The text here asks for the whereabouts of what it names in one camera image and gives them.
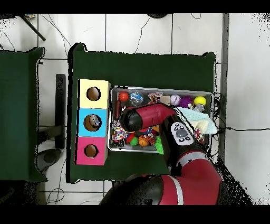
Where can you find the yellow ball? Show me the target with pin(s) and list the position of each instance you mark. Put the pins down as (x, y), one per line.
(200, 101)

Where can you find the dark green side cloth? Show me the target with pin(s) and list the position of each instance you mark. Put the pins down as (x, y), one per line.
(21, 84)

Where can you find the purple monster toy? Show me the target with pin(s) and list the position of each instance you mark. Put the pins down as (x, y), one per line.
(185, 102)

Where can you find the mint knitted cloth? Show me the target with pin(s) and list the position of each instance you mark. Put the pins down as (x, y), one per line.
(196, 114)

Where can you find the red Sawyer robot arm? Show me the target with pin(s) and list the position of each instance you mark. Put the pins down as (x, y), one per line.
(152, 114)

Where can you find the cream knitted cloth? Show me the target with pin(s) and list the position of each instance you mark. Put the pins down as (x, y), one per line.
(202, 126)

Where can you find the red maraca rattle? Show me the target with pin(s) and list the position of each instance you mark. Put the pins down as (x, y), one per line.
(123, 96)

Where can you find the clear shallow mesh bin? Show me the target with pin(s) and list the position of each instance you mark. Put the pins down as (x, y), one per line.
(116, 147)

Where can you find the dark green tablecloth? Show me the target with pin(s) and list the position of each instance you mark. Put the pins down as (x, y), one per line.
(147, 72)

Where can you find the small orange basketball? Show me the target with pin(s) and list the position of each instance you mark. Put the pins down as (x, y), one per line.
(143, 140)

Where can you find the tiger striped toy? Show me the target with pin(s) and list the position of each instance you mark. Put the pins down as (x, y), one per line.
(151, 140)

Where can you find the black rod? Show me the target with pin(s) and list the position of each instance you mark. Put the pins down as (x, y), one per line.
(33, 28)

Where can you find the grey round stand base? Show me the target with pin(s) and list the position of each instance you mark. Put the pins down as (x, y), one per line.
(50, 157)

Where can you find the wooden box with three holes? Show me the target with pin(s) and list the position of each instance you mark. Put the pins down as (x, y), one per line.
(93, 114)

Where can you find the white baseball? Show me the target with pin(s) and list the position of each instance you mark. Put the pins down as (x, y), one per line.
(175, 100)

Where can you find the black panel stand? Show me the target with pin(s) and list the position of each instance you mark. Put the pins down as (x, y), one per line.
(60, 105)

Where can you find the multicoloured patterned cloth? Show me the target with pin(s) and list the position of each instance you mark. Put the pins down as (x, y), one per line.
(198, 136)

